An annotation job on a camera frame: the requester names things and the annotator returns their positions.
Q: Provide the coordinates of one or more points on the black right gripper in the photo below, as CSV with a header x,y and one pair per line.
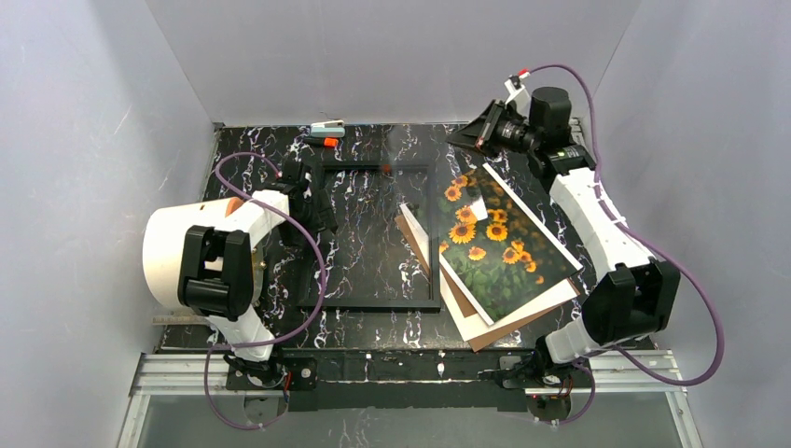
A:
x,y
492,128

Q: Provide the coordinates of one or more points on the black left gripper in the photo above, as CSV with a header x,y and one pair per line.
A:
x,y
310,202

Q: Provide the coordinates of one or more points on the black picture frame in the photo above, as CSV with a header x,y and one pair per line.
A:
x,y
384,256

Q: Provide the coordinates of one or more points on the sunflower photo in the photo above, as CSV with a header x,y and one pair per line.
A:
x,y
498,251

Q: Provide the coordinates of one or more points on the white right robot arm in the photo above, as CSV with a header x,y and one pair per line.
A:
x,y
636,286

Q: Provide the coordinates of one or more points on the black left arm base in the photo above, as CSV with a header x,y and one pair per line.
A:
x,y
278,373

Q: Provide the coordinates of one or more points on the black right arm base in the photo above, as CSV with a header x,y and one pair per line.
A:
x,y
535,368

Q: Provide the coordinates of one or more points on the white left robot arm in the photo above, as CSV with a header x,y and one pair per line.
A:
x,y
217,277

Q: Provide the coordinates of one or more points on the black orange marker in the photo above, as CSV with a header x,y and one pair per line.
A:
x,y
321,141

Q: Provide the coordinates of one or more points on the white cylinder orange lid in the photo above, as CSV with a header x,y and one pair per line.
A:
x,y
165,236

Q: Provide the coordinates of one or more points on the white mat board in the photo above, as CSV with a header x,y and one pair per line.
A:
x,y
418,242

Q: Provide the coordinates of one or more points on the wooden ruler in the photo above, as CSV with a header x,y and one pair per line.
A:
x,y
179,320

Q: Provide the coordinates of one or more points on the brown backing board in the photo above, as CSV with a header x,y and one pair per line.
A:
x,y
472,326

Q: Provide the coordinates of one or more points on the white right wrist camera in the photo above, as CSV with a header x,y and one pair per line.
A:
x,y
518,98

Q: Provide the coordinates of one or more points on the aluminium rail frame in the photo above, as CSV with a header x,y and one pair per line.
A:
x,y
186,401

